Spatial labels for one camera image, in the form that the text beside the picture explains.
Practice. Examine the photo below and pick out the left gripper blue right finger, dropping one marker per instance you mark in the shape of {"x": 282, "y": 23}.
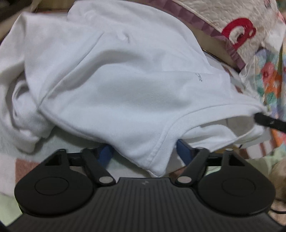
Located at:
{"x": 195, "y": 161}

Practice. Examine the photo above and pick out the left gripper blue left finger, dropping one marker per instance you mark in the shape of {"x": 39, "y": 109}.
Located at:
{"x": 95, "y": 163}

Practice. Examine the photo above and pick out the white t-shirt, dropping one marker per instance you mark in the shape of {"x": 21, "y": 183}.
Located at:
{"x": 121, "y": 73}

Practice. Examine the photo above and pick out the beige fluffy blanket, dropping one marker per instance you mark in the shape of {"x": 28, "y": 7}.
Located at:
{"x": 277, "y": 177}

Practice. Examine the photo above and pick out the floral quilted blanket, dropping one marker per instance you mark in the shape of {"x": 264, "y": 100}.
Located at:
{"x": 270, "y": 81}

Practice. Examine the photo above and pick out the checkered plush bed blanket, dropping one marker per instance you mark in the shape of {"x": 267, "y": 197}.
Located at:
{"x": 263, "y": 154}

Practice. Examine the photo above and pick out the white red quilted blanket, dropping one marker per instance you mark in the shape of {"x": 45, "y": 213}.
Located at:
{"x": 242, "y": 26}

